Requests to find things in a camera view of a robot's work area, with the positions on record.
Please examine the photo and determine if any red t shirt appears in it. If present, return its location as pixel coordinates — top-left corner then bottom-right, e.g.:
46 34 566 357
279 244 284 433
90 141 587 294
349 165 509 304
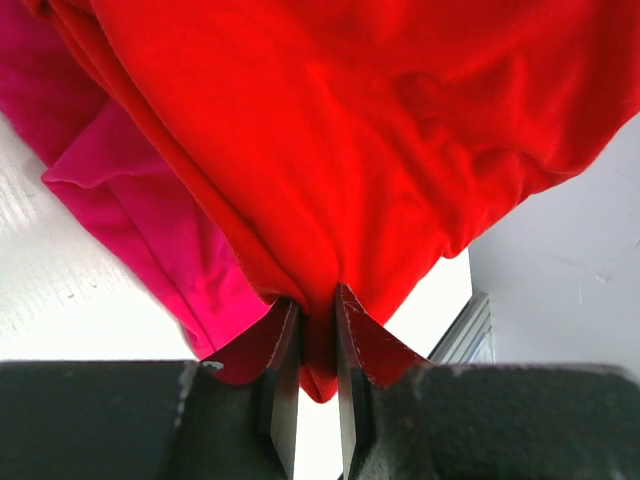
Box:
28 1 639 402

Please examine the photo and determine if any magenta t shirt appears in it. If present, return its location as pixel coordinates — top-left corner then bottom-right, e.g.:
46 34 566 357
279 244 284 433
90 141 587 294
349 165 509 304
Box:
1 1 267 358

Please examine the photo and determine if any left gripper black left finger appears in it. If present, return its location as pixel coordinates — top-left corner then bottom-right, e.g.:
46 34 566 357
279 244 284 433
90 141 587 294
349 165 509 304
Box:
1 299 300 479

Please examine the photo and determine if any aluminium frame rail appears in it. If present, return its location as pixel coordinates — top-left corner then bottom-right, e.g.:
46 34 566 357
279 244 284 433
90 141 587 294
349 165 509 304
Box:
427 293 496 364

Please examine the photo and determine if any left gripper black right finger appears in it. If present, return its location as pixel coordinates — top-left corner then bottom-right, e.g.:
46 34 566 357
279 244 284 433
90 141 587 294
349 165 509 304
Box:
335 285 639 479

